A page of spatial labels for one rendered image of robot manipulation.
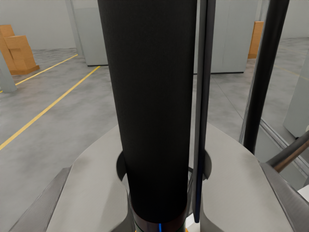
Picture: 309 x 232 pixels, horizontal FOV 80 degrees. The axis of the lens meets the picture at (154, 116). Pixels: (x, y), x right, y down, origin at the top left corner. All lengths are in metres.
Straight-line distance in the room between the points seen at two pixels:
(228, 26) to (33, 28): 11.78
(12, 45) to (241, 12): 7.21
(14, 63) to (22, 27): 6.77
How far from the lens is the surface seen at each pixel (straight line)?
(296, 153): 0.32
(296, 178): 1.28
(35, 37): 14.69
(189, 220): 0.20
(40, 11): 14.23
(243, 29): 5.93
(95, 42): 7.58
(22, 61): 8.27
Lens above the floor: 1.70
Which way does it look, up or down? 29 degrees down
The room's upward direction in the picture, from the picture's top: 3 degrees counter-clockwise
